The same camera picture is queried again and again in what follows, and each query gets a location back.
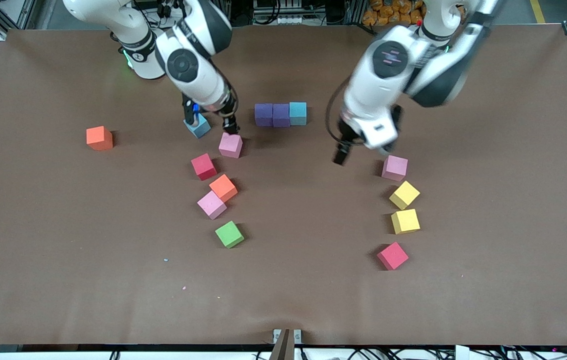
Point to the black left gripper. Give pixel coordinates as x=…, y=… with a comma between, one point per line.
x=346, y=138

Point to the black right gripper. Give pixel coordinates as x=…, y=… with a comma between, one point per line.
x=227, y=116

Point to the pink foam cube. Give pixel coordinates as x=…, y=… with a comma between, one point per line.
x=211, y=205
x=394, y=168
x=230, y=146

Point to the purple foam cube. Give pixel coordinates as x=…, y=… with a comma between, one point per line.
x=281, y=115
x=263, y=114

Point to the blue foam cube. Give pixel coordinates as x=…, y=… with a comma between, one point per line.
x=202, y=128
x=298, y=112

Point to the orange foam cube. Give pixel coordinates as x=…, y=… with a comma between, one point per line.
x=98, y=137
x=223, y=188

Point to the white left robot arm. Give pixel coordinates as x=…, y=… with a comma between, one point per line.
x=373, y=90

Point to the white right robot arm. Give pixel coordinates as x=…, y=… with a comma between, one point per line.
x=203, y=80

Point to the red foam cube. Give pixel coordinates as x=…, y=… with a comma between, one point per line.
x=204, y=166
x=392, y=255

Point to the yellow foam cube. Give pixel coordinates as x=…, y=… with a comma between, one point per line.
x=405, y=221
x=404, y=194

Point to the green foam cube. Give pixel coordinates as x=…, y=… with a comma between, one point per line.
x=229, y=234

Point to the white power strip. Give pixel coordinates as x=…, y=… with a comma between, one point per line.
x=291, y=20

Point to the orange fruit pile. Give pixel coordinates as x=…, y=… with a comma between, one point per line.
x=388, y=14

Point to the brown paper table cover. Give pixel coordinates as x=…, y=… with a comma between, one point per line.
x=313, y=300

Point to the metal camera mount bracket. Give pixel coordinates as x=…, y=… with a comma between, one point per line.
x=286, y=347

